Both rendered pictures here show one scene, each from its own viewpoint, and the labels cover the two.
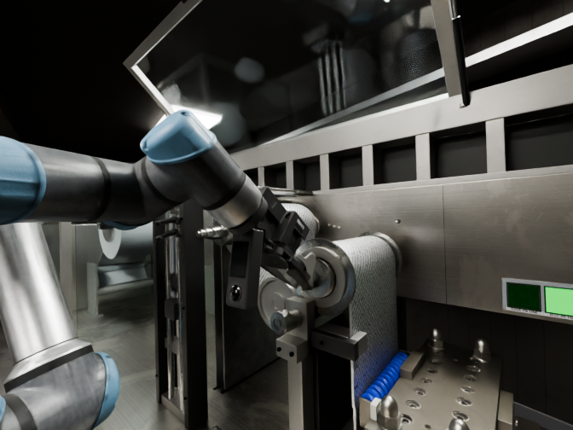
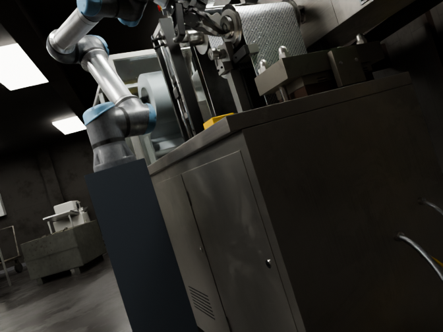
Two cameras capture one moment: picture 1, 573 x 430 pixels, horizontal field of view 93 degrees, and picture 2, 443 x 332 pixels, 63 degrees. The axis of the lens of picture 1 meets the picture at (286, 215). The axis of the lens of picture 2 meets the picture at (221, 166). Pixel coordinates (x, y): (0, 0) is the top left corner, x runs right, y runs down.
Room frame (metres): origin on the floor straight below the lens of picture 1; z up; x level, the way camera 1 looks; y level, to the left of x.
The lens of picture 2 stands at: (-0.68, -0.43, 0.78)
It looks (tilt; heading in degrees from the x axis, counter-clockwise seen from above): 1 degrees up; 25
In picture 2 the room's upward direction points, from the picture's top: 18 degrees counter-clockwise
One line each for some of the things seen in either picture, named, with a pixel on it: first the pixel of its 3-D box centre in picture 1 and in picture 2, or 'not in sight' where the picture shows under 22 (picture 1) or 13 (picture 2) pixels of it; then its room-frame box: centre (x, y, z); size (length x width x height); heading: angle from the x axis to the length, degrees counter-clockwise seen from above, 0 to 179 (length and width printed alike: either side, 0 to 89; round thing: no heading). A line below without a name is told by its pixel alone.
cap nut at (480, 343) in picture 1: (482, 348); (360, 39); (0.63, -0.44, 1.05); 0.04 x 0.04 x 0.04
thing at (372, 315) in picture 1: (377, 334); (279, 52); (0.58, -0.19, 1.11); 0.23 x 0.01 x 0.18; 140
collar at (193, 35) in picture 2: (229, 231); (193, 37); (0.67, 0.14, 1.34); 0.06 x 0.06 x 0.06; 50
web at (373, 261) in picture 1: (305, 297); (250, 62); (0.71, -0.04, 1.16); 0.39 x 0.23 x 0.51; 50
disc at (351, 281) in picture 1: (320, 276); (230, 27); (0.53, -0.06, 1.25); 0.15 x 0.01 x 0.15; 50
